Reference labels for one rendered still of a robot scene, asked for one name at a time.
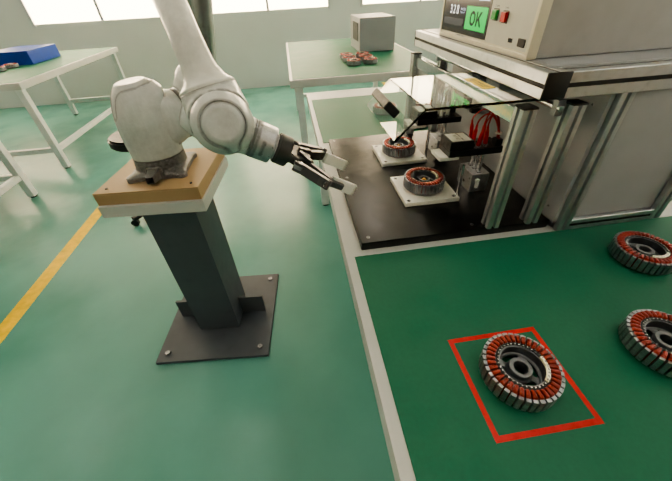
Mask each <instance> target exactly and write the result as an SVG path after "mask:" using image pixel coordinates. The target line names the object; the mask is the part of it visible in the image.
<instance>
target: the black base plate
mask: <svg viewBox="0 0 672 481"><path fill-rule="evenodd" d="M428 131H430V130H423V131H414V132H413V134H410V133H409V134H404V135H403V136H404V137H408V138H411V139H413V140H414V141H415V142H416V147H417V148H418V149H419V150H420V151H421V153H422V154H423V155H425V148H426V140H427V133H428ZM389 137H390V136H389V134H382V135H371V136H361V137H351V138H340V139H330V140H329V146H330V150H331V153H332V155H334V156H337V157H339V158H341V159H344V160H346V161H348V164H347V166H346V168H345V169H344V171H342V170H340V169H337V168H336V169H337V172H338V176H339V178H341V179H343V180H346V181H348V182H351V183H353V184H356V185H357V188H356V190H355V191H354V193H353V195H352V196H351V195H349V194H346V193H344V195H345V198H346V202H347V205H348V208H349V211H350V214H351V218H352V221H353V224H354V227H355V231H356V234H357V237H358V240H359V244H360V247H361V250H369V249H376V248H384V247H392V246H400V245H408V244H416V243H424V242H431V241H439V240H447V239H455V238H463V237H471V236H479V235H486V234H494V233H502V232H510V231H518V230H526V229H533V228H541V227H546V226H547V224H548V222H549V219H547V218H546V217H545V216H544V215H543V214H542V213H541V215H540V217H539V219H538V222H537V223H532V222H531V223H530V224H525V223H524V222H523V221H524V220H521V219H520V218H519V216H520V214H521V211H522V208H523V206H524V203H525V200H526V199H524V198H523V197H522V196H521V195H520V194H519V193H517V192H516V191H515V190H514V189H513V188H512V189H511V191H510V194H509V197H508V200H507V203H506V206H505V209H504V212H503V215H502V218H501V221H500V224H499V227H498V228H494V227H493V226H492V228H491V229H486V228H485V227H484V226H485V224H484V225H483V224H482V223H481V220H482V217H483V213H484V210H485V207H486V203H487V200H488V196H489V193H490V190H491V186H492V183H493V179H494V176H495V173H494V172H493V171H492V170H491V169H490V168H489V167H488V166H486V165H485V164H484V163H483V164H482V167H483V168H484V169H485V170H487V171H488V172H489V173H490V174H489V178H488V181H487V185H486V188H485V190H482V191H473V192H468V191H467V190H466V189H465V188H464V187H463V186H462V184H461V188H460V192H459V196H460V199H459V201H454V202H446V203H437V204H429V205H420V206H412V207H405V205H404V204H403V202H402V200H401V198H400V197H399V195H398V193H397V191H396V190H395V188H394V186H393V184H392V183H391V181H390V177H396V176H404V174H405V172H406V171H407V170H409V169H412V168H415V167H426V168H427V167H429V168H434V169H437V170H439V171H440V172H442V173H443V174H444V175H445V181H446V182H447V183H448V184H449V186H450V187H451V188H452V189H453V190H454V191H455V193H456V191H457V187H458V182H459V181H458V180H457V177H458V172H459V167H460V163H467V162H470V158H471V156H465V157H459V160H451V161H442V162H439V161H438V160H437V158H436V157H435V156H434V155H433V154H432V153H431V151H430V149H429V148H428V151H427V159H428V160H427V162H423V163H414V164H404V165H395V166H385V167H382V165H381V163H380V161H379V160H378V158H377V156H376V154H375V153H374V151H373V149H372V146H373V145H382V142H383V140H385V139H387V138H389Z"/></svg>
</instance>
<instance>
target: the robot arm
mask: <svg viewBox="0 0 672 481"><path fill-rule="evenodd" d="M152 1H153V3H154V6H155V8H156V10H157V12H158V15H159V17H160V19H161V21H162V24H163V26H164V28H165V30H166V33H167V35H168V38H169V40H170V42H171V45H172V47H173V50H174V52H175V55H176V57H177V60H178V63H179V66H178V67H177V68H176V70H175V77H174V81H173V88H169V89H163V88H162V86H161V85H160V84H159V83H158V82H156V81H155V80H153V79H150V78H146V77H142V76H138V77H131V78H127V79H124V80H121V81H118V82H116V83H115V84H114V85H113V87H112V91H111V94H110V104H111V111H112V115H113V119H114V122H115V125H116V127H117V130H118V132H119V134H120V136H121V139H122V141H123V143H124V145H125V146H126V148H127V150H128V152H129V153H130V155H131V157H132V159H133V162H134V164H135V167H136V168H135V170H134V171H133V173H132V174H131V175H129V176H128V177H127V178H126V180H127V182H128V184H133V183H138V182H144V181H146V182H147V184H149V185H151V184H155V183H157V182H158V181H159V180H162V179H171V178H185V177H187V176H188V173H187V172H188V170H189V168H190V166H191V164H192V162H193V160H194V159H195V158H196V157H197V153H196V152H193V151H192V152H185V150H184V148H183V145H182V142H184V141H185V140H186V139H188V138H189V137H192V136H193V137H195V138H196V139H197V140H198V142H199V143H200V144H201V145H202V146H203V147H205V148H206V149H208V150H210V151H212V152H214V153H217V154H221V155H232V154H236V153H240V154H244V155H247V156H248V157H252V158H254V159H257V160H260V161H262V162H265V163H267V162H268V161H269V159H270V160H271V162H273V163H275V164H278V165H280V166H285V165H286V163H288V162H289V163H291V164H292V165H293V167H292V171H294V172H296V173H298V174H301V175H302V176H304V177H305V178H307V179H309V180H310V181H312V182H313V183H315V184H317V185H318V186H320V187H321V188H323V189H325V190H328V188H329V187H331V188H333V189H336V190H338V191H341V192H344V193H346V194H349V195H351V196H352V195H353V193H354V191H355V190H356V188H357V185H356V184H353V183H351V182H348V181H346V180H343V179H341V178H338V177H336V176H332V177H331V176H330V175H328V174H327V173H326V172H324V171H323V170H322V169H321V168H319V167H318V166H317V165H315V164H314V161H313V160H322V162H323V163H325V164H328V165H330V166H333V167H335V168H337V169H340V170H342V171H344V169H345V168H346V166H347V164H348V161H346V160H344V159H341V158H339V157H337V156H334V155H332V154H330V153H326V152H327V149H326V148H324V149H323V148H322V147H319V146H314V145H310V144H306V143H301V142H298V141H296V140H294V138H293V137H290V136H288V135H286V134H283V133H280V134H279V129H278V128H277V127H275V126H272V125H270V124H268V123H266V122H263V121H262V120H259V119H257V118H255V117H253V115H252V113H251V110H250V109H249V103H248V102H247V100H246V98H245V97H244V95H243V93H242V91H241V90H240V88H239V86H238V84H237V82H236V80H235V78H234V77H232V76H229V75H227V74H226V73H224V71H223V70H222V69H221V68H220V67H219V66H218V65H217V63H216V49H215V35H214V20H213V6H212V0H152Z"/></svg>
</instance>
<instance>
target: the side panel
mask: <svg viewBox="0 0 672 481"><path fill-rule="evenodd" d="M671 200H672V89H662V90H651V91H640V92H629V93H618V94H616V97H615V99H614V101H613V103H612V105H611V107H610V109H609V111H608V113H607V116H606V118H605V120H604V122H603V124H602V126H601V128H600V130H599V132H598V134H597V137H596V139H595V141H594V143H593V145H592V147H591V149H590V151H589V153H588V156H587V158H586V160H585V162H584V164H583V166H582V168H581V170H580V172H579V175H578V177H577V179H576V181H575V183H574V185H573V187H572V189H571V191H570V194H569V196H568V198H567V200H566V202H565V204H564V206H563V208H562V210H561V212H560V215H559V217H558V219H557V221H556V222H551V221H550V222H549V224H548V225H549V226H550V227H553V226H554V227H553V229H554V230H555V231H559V230H561V229H562V230H567V229H575V228H583V227H590V226H598V225H606V224H614V223H621V222H629V221H637V220H645V219H652V218H659V217H660V215H661V214H662V212H663V211H664V210H665V208H666V207H667V205H668V204H669V203H670V201H671Z"/></svg>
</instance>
